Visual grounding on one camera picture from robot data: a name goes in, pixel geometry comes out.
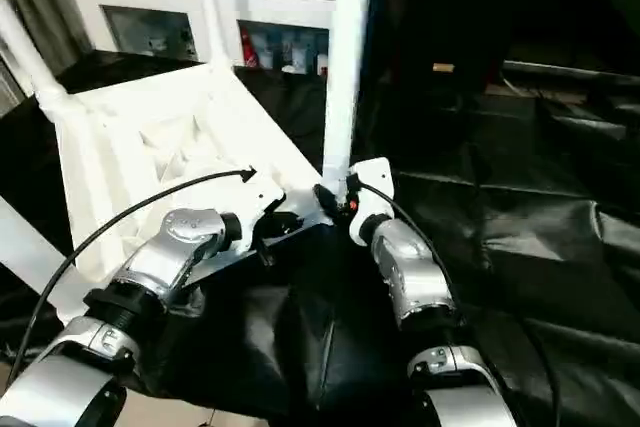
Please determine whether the white plastic table leg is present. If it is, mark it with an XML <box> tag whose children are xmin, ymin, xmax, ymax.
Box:
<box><xmin>0</xmin><ymin>197</ymin><xmax>91</xmax><ymax>323</ymax></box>
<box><xmin>0</xmin><ymin>0</ymin><xmax>73</xmax><ymax>113</ymax></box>
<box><xmin>320</xmin><ymin>0</ymin><xmax>375</xmax><ymax>193</ymax></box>
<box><xmin>194</xmin><ymin>0</ymin><xmax>234</xmax><ymax>73</ymax></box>

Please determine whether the white plastic table top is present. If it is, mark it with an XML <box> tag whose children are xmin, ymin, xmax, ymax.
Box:
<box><xmin>45</xmin><ymin>62</ymin><xmax>343</xmax><ymax>313</ymax></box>

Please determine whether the black plastic mat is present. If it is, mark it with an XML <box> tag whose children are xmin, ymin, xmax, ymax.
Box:
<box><xmin>0</xmin><ymin>47</ymin><xmax>640</xmax><ymax>427</ymax></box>

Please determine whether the grey curtain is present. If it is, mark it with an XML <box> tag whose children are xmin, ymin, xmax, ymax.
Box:
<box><xmin>0</xmin><ymin>0</ymin><xmax>93</xmax><ymax>83</ymax></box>

